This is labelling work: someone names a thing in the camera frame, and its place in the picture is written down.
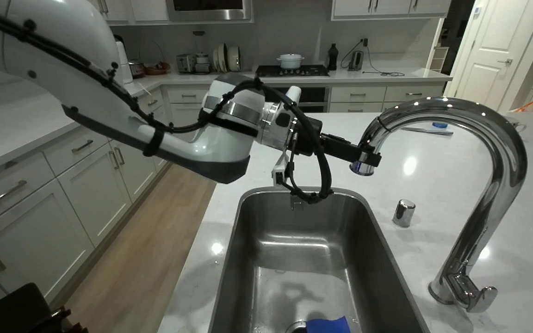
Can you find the orange item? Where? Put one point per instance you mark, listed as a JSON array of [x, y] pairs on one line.
[[526, 107]]

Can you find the black stove cooktop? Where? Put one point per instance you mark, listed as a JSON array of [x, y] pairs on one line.
[[304, 72]]

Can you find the stainless steel sink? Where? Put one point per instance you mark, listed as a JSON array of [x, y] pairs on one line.
[[296, 271]]

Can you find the dark glass bottle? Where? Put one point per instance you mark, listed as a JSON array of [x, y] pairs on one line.
[[332, 59]]

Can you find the white cooking pot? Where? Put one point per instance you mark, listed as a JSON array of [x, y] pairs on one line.
[[289, 62]]

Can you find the small chrome cylinder cap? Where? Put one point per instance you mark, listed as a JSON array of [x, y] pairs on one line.
[[404, 214]]

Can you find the chrome gooseneck faucet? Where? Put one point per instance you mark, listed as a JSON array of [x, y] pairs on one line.
[[500, 155]]

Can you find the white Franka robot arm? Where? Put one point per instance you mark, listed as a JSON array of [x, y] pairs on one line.
[[93, 94]]

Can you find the shiny steel cup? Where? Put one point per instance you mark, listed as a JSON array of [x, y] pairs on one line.
[[363, 170]]

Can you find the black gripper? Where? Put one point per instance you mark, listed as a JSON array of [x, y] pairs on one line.
[[315, 140]]

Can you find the metal storage jar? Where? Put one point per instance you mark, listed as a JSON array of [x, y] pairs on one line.
[[202, 64], [185, 64]]

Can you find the white panel door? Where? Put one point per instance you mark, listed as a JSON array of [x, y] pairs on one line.
[[494, 57]]

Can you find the blue sponge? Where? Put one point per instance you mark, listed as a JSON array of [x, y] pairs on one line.
[[328, 325]]

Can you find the black equipment case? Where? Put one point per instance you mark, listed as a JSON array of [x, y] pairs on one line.
[[8, 312]]

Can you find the stacked white plates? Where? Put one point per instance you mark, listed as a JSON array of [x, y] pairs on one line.
[[226, 59]]

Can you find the wooden bowl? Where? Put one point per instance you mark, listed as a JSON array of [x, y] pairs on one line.
[[156, 68]]

